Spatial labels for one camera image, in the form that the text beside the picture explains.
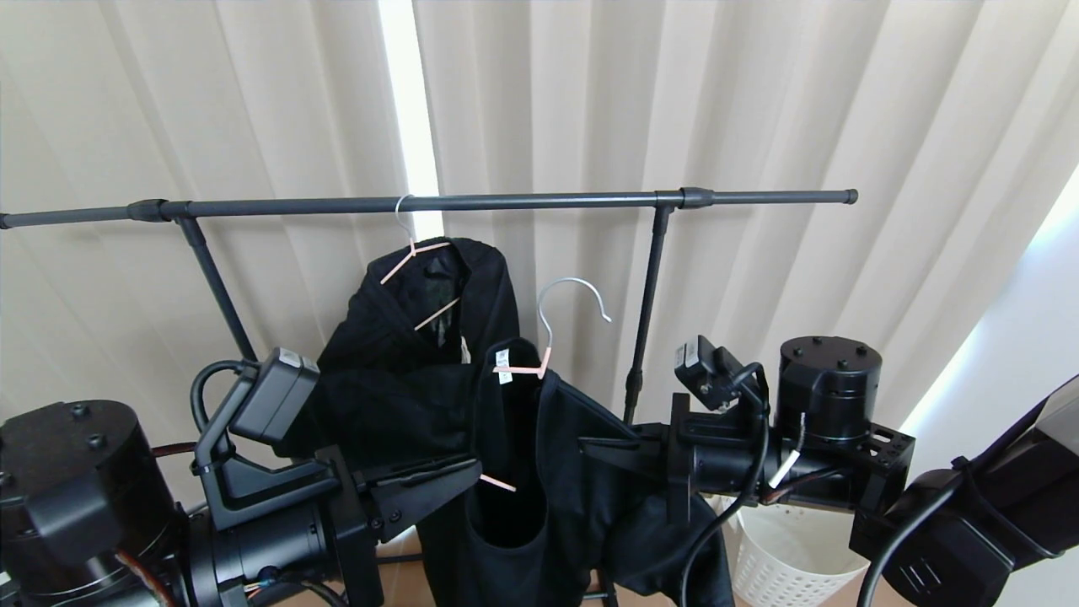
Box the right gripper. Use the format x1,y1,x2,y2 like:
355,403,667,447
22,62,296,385
666,392,854,525

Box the black cable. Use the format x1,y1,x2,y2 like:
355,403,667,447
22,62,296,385
679,363,979,607

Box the black shorts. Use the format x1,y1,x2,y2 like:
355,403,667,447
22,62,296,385
278,238,522,473

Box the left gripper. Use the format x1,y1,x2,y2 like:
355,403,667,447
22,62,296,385
187,445,389,607

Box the white laundry basket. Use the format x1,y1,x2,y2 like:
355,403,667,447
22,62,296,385
729,496,869,607

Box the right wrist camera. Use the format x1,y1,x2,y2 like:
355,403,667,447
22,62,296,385
674,336,766,416

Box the black garment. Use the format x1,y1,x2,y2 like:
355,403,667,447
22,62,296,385
417,337,736,607

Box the black clothes rack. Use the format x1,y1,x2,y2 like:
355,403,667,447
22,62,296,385
0,187,859,607

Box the pink clothes hanger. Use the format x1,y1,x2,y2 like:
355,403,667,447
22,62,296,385
479,278,614,493
378,196,462,331

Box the beige curtain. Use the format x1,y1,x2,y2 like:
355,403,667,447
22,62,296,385
413,0,1079,507
0,0,441,507

